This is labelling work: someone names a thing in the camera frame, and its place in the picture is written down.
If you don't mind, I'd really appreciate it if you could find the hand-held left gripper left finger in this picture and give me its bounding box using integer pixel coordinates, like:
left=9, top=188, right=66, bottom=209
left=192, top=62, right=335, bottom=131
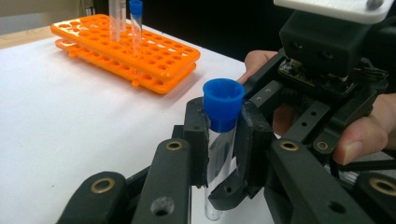
left=182, top=96, right=212, bottom=189

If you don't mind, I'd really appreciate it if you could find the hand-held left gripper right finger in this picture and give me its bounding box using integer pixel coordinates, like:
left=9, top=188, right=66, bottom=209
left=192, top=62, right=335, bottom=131
left=207, top=100, right=276, bottom=212

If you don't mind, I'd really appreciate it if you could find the blue cap test tube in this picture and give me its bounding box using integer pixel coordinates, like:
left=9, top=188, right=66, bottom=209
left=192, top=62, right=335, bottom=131
left=202, top=77, right=247, bottom=222
left=128, top=0, right=145, bottom=58

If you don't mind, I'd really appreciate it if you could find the orange test tube rack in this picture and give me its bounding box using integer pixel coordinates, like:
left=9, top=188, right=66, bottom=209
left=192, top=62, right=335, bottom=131
left=49, top=13, right=202, bottom=95

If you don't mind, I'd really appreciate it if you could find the clear test tube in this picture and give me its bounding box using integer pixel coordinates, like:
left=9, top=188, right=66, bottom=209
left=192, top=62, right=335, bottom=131
left=120, top=0, right=128, bottom=34

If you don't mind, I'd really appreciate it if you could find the orange cap test tube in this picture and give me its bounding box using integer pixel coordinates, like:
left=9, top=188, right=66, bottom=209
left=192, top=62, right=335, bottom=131
left=108, top=0, right=121, bottom=43

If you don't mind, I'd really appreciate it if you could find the black curtain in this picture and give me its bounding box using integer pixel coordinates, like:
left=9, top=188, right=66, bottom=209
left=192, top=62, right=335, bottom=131
left=92, top=0, right=396, bottom=63

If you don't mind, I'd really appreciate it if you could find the white table sheet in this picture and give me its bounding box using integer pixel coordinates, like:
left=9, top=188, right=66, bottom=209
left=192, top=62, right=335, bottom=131
left=0, top=23, right=278, bottom=224

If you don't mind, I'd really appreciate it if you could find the beige wooden counter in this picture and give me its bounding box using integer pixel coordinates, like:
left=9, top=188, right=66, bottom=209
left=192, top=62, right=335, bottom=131
left=0, top=0, right=81, bottom=18

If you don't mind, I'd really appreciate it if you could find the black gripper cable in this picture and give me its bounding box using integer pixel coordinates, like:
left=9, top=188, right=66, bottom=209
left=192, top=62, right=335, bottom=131
left=362, top=65, right=390, bottom=84

